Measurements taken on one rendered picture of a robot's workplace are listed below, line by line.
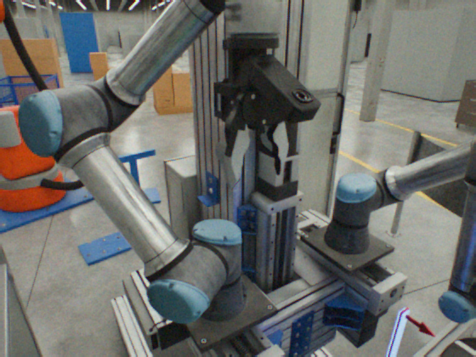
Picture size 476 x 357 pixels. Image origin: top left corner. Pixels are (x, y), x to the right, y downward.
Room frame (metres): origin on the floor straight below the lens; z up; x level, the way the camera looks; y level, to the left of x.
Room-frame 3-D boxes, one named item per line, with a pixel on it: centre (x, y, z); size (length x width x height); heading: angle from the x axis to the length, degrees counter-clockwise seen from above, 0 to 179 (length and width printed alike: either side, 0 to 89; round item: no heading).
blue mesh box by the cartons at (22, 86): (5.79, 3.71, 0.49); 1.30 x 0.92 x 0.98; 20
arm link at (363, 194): (0.92, -0.38, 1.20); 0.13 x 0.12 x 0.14; 120
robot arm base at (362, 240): (0.92, -0.37, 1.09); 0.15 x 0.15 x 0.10
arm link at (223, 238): (0.65, 0.05, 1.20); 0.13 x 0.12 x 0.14; 156
